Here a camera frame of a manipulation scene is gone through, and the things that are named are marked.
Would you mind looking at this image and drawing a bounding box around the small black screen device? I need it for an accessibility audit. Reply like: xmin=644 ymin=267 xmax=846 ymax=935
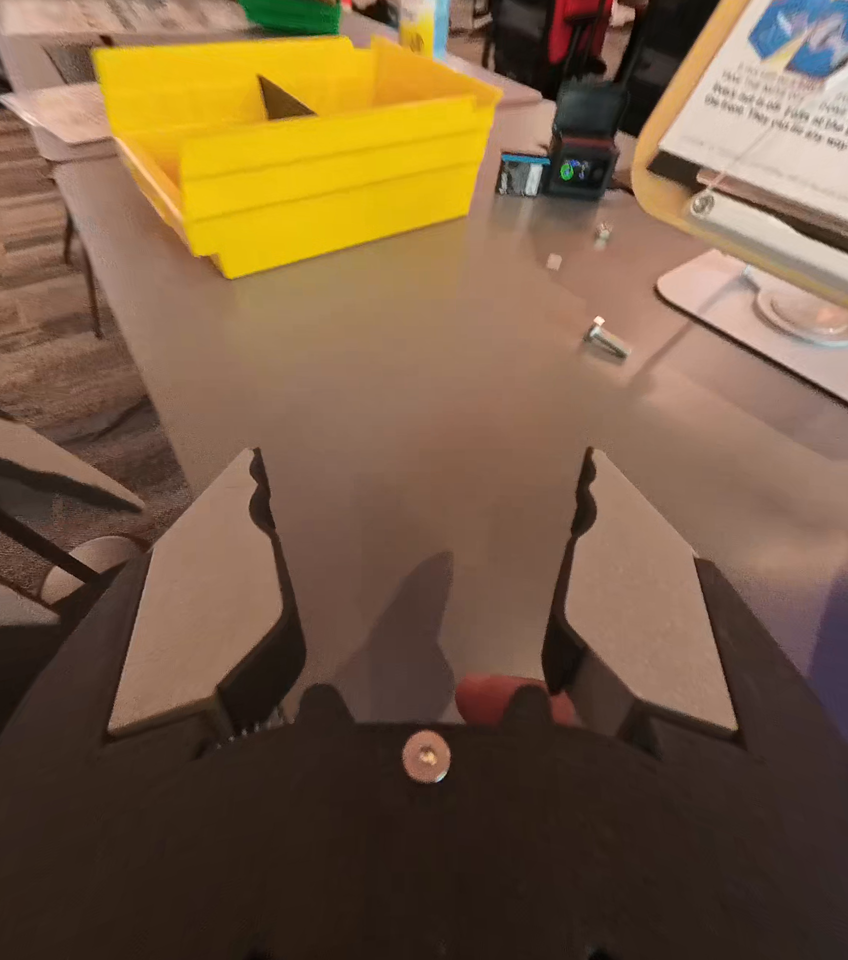
xmin=548 ymin=79 xmax=622 ymax=201

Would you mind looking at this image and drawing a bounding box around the red black bag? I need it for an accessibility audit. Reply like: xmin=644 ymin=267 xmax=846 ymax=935
xmin=490 ymin=0 xmax=624 ymax=100

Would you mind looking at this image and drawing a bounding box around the small blue-edged device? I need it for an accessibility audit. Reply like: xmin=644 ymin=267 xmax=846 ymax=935
xmin=496 ymin=151 xmax=552 ymax=198

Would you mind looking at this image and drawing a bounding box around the green plastic bin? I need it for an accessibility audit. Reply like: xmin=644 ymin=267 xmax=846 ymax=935
xmin=238 ymin=0 xmax=342 ymax=36

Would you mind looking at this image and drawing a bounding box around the silver hex bolt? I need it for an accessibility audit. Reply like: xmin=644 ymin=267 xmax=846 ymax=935
xmin=583 ymin=315 xmax=632 ymax=363

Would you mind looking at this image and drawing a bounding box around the yellow plastic bin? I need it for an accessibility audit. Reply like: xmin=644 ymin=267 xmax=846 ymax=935
xmin=92 ymin=34 xmax=505 ymax=281

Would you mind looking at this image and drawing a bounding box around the wooden document stand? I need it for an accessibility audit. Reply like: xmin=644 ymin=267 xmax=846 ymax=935
xmin=631 ymin=0 xmax=848 ymax=427

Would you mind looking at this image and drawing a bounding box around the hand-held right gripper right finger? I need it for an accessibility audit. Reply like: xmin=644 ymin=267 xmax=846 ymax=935
xmin=542 ymin=448 xmax=739 ymax=751

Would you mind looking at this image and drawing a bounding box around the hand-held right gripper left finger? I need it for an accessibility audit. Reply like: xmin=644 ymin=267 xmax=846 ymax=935
xmin=107 ymin=448 xmax=307 ymax=738

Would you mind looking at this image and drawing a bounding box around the blue white wipes canister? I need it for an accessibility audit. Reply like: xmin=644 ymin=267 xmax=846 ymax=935
xmin=397 ymin=0 xmax=452 ymax=61

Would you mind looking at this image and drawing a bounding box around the printed instruction sheet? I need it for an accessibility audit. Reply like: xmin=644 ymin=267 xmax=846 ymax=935
xmin=658 ymin=0 xmax=848 ymax=223

